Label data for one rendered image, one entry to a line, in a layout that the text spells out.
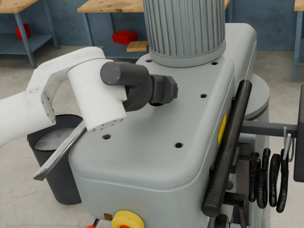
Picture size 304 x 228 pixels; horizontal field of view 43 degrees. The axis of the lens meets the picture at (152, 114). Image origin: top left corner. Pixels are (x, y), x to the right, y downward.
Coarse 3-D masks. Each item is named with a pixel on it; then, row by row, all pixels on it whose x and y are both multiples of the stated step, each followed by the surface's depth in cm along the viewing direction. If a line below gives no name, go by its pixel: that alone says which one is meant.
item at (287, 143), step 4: (284, 128) 108; (284, 132) 109; (284, 136) 110; (288, 136) 105; (284, 140) 111; (288, 140) 106; (292, 140) 118; (284, 144) 112; (288, 144) 108; (292, 144) 118; (288, 148) 119; (292, 148) 119; (284, 152) 111; (292, 152) 119; (284, 156) 111; (288, 156) 116; (292, 156) 119; (288, 160) 117; (292, 160) 119; (280, 168) 117
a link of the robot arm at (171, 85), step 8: (152, 80) 71; (160, 80) 73; (168, 80) 74; (144, 88) 67; (152, 88) 71; (160, 88) 73; (168, 88) 74; (176, 88) 76; (144, 96) 68; (152, 96) 72; (160, 96) 74; (168, 96) 74; (176, 96) 76; (136, 104) 67; (144, 104) 70
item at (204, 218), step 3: (204, 216) 82; (207, 216) 84; (201, 219) 82; (204, 219) 82; (207, 219) 84; (198, 222) 82; (201, 222) 82; (204, 222) 83; (207, 222) 84; (195, 225) 83; (198, 225) 83; (201, 225) 83; (204, 225) 83; (207, 225) 85
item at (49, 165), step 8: (80, 128) 77; (72, 136) 76; (80, 136) 76; (64, 144) 74; (72, 144) 74; (56, 152) 72; (64, 152) 72; (48, 160) 70; (56, 160) 70; (40, 168) 69; (48, 168) 68; (40, 176) 67
